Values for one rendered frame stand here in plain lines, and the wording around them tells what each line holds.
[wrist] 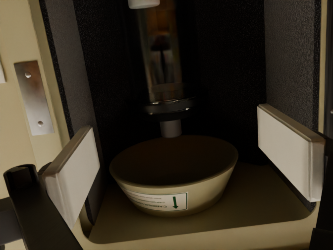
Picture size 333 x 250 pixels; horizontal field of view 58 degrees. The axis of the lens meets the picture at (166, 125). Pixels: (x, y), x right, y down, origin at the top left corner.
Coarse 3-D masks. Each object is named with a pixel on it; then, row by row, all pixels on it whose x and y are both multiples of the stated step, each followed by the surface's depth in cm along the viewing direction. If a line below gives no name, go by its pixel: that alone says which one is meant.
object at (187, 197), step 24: (144, 144) 48; (168, 144) 49; (192, 144) 49; (216, 144) 46; (120, 168) 43; (144, 168) 47; (168, 168) 49; (192, 168) 48; (216, 168) 45; (144, 192) 35; (168, 192) 34; (192, 192) 34; (216, 192) 37; (168, 216) 37
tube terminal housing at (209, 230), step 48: (0, 0) 26; (48, 48) 30; (48, 96) 29; (48, 144) 30; (240, 192) 40; (288, 192) 38; (96, 240) 34; (144, 240) 34; (192, 240) 34; (240, 240) 34; (288, 240) 34
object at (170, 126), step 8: (184, 112) 36; (192, 112) 37; (152, 120) 37; (160, 120) 36; (168, 120) 36; (176, 120) 39; (168, 128) 39; (176, 128) 39; (168, 136) 39; (176, 136) 39
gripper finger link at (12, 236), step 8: (40, 176) 14; (0, 200) 12; (8, 200) 12; (0, 208) 12; (8, 208) 12; (0, 216) 12; (8, 216) 12; (0, 224) 12; (8, 224) 12; (16, 224) 12; (0, 232) 12; (8, 232) 12; (16, 232) 12; (0, 240) 12; (8, 240) 12; (16, 240) 12
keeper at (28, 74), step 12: (24, 72) 28; (36, 72) 28; (24, 84) 28; (36, 84) 28; (24, 96) 29; (36, 96) 29; (36, 108) 29; (48, 108) 29; (36, 120) 29; (48, 120) 29; (36, 132) 30; (48, 132) 30
